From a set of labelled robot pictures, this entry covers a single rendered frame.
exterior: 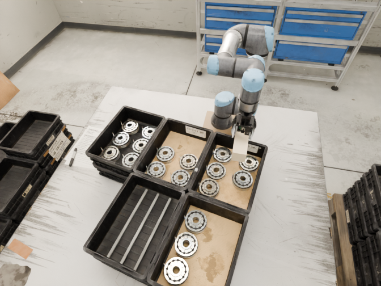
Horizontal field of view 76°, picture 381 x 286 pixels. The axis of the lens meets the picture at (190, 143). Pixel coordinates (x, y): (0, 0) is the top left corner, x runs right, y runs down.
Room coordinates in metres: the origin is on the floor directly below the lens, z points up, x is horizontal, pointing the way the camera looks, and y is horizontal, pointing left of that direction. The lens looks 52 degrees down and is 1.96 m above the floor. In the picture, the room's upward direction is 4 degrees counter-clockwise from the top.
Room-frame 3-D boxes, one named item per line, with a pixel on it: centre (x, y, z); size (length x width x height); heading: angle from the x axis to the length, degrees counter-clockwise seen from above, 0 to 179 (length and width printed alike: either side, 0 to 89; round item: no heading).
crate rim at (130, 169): (0.89, 0.35, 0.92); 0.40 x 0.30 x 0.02; 154
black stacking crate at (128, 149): (0.89, 0.35, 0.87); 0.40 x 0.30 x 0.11; 154
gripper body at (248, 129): (0.68, -0.23, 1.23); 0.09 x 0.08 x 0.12; 164
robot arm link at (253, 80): (0.69, -0.23, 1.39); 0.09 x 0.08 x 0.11; 162
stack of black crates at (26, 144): (1.29, 1.24, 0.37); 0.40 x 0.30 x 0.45; 164
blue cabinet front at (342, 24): (2.33, -1.35, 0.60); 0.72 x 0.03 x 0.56; 74
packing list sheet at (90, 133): (1.01, 0.67, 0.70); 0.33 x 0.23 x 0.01; 164
